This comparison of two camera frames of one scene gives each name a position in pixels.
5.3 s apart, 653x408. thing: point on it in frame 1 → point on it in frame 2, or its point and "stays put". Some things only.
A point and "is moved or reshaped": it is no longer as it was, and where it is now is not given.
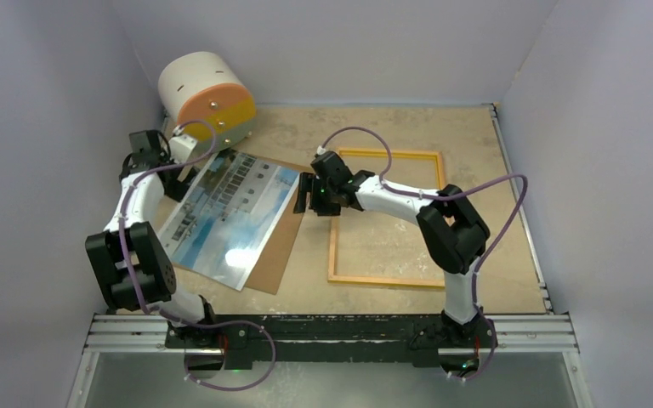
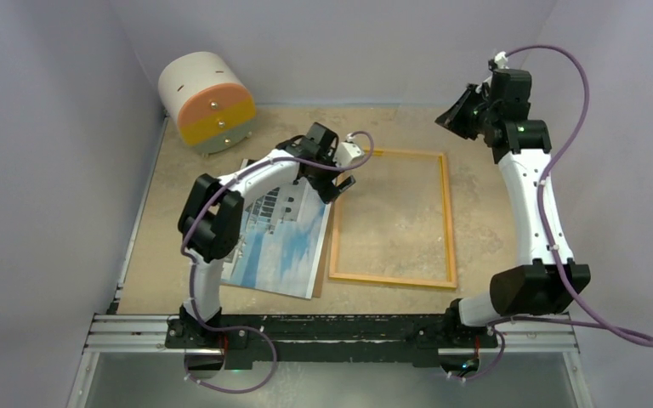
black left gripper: x=177 y=188 → x=326 y=189
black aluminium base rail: x=331 y=338 stays put
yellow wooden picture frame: x=333 y=246 stays put
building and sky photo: x=220 y=234 is moved or reshaped
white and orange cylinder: x=207 y=86 stays put
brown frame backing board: x=269 y=271 → x=319 y=283
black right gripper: x=310 y=182 → x=455 y=121
